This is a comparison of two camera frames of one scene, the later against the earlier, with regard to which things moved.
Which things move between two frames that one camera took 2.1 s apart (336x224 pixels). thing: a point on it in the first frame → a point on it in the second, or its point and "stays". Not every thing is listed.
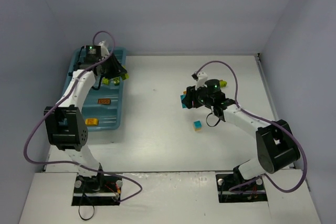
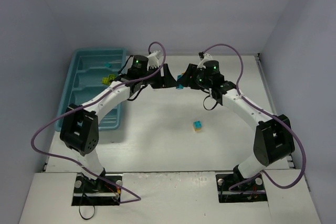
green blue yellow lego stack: (182, 96) → (180, 86)
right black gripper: (190, 97) → (191, 76)
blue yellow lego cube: (197, 125) stays
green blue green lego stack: (105, 81) stays
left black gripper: (115, 66) → (159, 77)
